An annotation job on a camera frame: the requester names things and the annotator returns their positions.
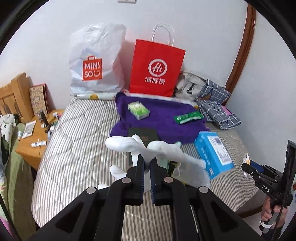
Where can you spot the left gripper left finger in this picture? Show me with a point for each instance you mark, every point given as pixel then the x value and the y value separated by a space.
pixel 97 214

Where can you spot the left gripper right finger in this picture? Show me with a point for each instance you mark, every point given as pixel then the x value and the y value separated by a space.
pixel 196 213

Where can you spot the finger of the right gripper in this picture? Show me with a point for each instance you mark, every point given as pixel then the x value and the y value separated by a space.
pixel 256 176
pixel 256 167

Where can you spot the small patterned snack packet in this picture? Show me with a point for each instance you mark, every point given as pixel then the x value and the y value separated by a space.
pixel 246 165

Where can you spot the white cotton gloves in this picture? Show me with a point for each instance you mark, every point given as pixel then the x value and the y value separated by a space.
pixel 191 171

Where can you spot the mint green cloth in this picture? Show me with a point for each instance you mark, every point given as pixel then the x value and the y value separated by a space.
pixel 170 153

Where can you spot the green tissue pack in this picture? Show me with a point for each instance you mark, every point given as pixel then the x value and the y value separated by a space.
pixel 138 110

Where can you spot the blue cardboard box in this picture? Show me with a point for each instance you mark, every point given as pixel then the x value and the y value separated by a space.
pixel 211 149

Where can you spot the striped quilted mattress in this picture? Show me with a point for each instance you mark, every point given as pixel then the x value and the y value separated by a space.
pixel 77 157

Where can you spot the grey plaid cloth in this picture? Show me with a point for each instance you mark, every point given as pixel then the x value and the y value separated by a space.
pixel 210 101

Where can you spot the white tube on nightstand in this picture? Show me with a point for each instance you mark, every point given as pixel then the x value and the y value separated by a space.
pixel 38 144

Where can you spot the dark green tea box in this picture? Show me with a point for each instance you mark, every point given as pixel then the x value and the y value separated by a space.
pixel 147 135

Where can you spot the purple fleece towel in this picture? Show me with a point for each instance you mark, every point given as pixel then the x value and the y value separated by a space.
pixel 161 118

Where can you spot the wooden nightstand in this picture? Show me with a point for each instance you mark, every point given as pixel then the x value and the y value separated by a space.
pixel 33 155

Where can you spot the black bottle on nightstand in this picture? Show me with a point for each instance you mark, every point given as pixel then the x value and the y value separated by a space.
pixel 44 119

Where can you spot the beige backpack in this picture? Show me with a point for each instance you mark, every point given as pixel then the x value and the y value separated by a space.
pixel 188 86

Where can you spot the white paper sachet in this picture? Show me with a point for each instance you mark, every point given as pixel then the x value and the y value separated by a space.
pixel 29 128

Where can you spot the rolled fruit print paper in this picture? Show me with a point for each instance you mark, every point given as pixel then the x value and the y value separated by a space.
pixel 97 96

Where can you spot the colourful bedding pile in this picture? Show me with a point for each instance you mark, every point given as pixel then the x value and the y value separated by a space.
pixel 8 123

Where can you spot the red paper shopping bag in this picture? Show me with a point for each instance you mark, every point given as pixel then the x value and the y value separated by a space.
pixel 156 66

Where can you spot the wooden headboard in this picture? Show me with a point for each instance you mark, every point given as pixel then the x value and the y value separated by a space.
pixel 15 98

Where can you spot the white Miniso plastic bag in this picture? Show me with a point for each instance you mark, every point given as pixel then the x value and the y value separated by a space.
pixel 94 58

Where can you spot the brown wooden door frame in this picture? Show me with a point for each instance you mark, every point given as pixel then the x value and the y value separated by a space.
pixel 244 49

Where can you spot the white wall switch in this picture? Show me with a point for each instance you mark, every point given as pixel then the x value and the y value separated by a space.
pixel 127 1

